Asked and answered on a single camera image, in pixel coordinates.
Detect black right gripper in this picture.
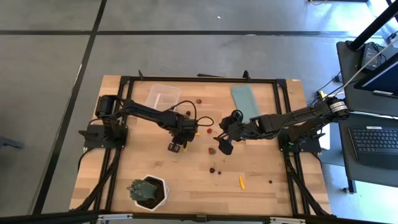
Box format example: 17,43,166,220
213,115,262,156

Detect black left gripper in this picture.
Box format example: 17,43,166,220
168,115,198,154

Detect clear plastic tupperware container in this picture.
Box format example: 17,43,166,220
144,83,182,112

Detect teal folded cloth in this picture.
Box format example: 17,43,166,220
230,84,261,124

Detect green cactus in white pot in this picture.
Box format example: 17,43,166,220
126,174,170,212

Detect black aluminium crossbar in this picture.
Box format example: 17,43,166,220
0,210,398,224

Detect white sheet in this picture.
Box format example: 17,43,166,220
319,132,331,151

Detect dark grey desk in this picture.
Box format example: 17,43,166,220
335,39,398,116
338,113,398,194

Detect black computer keyboard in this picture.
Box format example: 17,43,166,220
348,126,398,170

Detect black power brick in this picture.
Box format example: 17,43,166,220
360,42,387,72

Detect black computer monitor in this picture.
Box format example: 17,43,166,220
353,52,398,100

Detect black stand pole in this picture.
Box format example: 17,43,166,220
347,0,398,52

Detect black aluminium table frame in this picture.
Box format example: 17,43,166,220
93,75,312,216

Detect silver metal bracket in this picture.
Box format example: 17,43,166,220
269,217,306,223
97,213,134,222

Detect black cable bundle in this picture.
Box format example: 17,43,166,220
284,152,331,216
72,148,122,213

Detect white cable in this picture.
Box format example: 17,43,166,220
340,36,398,91

